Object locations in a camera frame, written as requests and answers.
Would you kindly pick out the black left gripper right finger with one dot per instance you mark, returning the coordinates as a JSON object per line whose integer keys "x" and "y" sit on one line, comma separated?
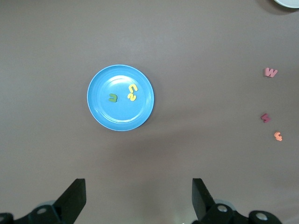
{"x": 201, "y": 200}

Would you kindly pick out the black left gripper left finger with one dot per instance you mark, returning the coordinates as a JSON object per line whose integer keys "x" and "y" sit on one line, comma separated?
{"x": 72, "y": 198}

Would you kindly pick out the green foam letter u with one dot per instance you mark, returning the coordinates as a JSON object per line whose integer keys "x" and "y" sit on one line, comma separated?
{"x": 115, "y": 98}

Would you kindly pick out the yellow foam letter s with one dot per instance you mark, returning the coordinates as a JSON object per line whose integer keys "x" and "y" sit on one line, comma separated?
{"x": 131, "y": 96}

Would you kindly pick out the yellow foam letter u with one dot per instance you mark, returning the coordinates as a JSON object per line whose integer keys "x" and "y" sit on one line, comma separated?
{"x": 130, "y": 86}

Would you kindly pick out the blue plate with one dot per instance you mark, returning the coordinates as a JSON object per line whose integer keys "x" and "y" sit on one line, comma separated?
{"x": 120, "y": 114}

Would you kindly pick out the orange foam number 3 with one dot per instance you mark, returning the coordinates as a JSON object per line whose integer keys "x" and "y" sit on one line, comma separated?
{"x": 278, "y": 137}

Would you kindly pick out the maroon foam letter s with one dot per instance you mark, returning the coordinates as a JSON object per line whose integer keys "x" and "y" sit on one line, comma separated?
{"x": 265, "y": 118}

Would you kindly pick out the pink foam letter w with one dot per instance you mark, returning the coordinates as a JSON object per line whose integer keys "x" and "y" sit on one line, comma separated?
{"x": 271, "y": 74}

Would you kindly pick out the beige plate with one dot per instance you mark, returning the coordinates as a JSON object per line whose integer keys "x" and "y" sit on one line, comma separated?
{"x": 289, "y": 2}

